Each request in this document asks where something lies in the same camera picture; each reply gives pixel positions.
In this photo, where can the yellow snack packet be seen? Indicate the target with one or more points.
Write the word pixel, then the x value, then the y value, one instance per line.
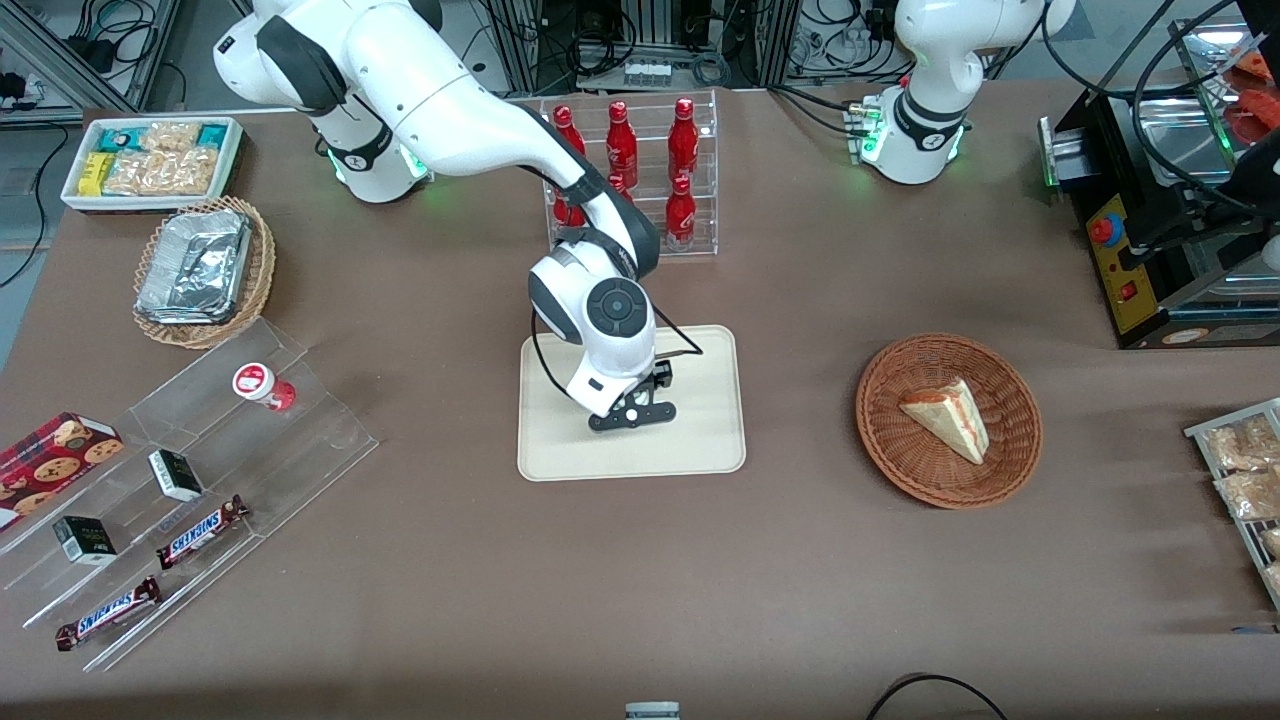
pixel 96 174

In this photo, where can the red emergency stop button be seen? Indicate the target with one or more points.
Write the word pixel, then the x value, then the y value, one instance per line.
pixel 1106 230

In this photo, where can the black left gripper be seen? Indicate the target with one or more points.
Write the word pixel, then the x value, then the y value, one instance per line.
pixel 1253 180

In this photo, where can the red cookie box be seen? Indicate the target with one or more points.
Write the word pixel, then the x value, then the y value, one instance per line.
pixel 55 455

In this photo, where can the red food packet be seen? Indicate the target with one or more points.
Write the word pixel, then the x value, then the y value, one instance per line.
pixel 1258 115

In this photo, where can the small black box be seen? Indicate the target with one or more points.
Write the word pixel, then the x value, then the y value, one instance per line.
pixel 85 540
pixel 175 475

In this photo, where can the small grey device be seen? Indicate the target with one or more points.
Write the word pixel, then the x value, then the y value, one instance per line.
pixel 652 711

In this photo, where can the rice cracker bag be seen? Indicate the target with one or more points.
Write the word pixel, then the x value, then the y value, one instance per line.
pixel 165 172

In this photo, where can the wrapped triangle sandwich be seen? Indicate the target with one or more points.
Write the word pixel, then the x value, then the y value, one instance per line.
pixel 950 415

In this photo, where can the white snack bin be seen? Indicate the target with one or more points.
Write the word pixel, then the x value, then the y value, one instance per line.
pixel 75 200

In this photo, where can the clear acrylic tiered shelf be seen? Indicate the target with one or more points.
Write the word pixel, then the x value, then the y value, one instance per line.
pixel 300 440

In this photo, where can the red lid yogurt cup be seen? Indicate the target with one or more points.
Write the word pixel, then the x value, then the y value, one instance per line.
pixel 258 383

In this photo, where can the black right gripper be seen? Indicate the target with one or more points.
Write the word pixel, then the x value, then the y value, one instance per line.
pixel 661 374

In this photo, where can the clear acrylic bottle rack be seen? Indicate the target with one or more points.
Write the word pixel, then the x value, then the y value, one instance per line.
pixel 700 240

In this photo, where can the silver foil tray stack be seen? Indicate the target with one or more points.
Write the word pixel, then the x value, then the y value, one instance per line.
pixel 205 255

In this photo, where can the white power strip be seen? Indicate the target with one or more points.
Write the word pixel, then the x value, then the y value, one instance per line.
pixel 647 72

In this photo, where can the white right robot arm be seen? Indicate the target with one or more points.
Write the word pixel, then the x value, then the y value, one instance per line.
pixel 450 100

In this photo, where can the clear snack bag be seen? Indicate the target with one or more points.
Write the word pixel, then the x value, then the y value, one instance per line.
pixel 1250 495
pixel 1240 445

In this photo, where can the red cola bottle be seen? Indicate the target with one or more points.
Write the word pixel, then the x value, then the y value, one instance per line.
pixel 568 212
pixel 621 145
pixel 683 140
pixel 681 215
pixel 566 122
pixel 617 186

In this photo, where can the light wicker basket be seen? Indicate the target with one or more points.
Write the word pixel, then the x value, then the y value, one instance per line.
pixel 262 260

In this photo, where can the black sealing machine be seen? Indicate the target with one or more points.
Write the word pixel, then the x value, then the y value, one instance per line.
pixel 1125 290

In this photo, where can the Snickers bar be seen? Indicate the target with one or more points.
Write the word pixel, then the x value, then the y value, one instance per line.
pixel 200 533
pixel 108 613

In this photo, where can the tray of snack bags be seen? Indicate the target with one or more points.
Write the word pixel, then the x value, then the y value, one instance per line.
pixel 1215 425

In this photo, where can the brown wicker basket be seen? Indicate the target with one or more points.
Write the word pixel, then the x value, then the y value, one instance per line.
pixel 900 450

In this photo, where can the beige serving tray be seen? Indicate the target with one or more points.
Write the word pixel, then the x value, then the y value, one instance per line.
pixel 700 440

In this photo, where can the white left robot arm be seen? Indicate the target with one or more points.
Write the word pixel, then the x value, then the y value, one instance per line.
pixel 915 130

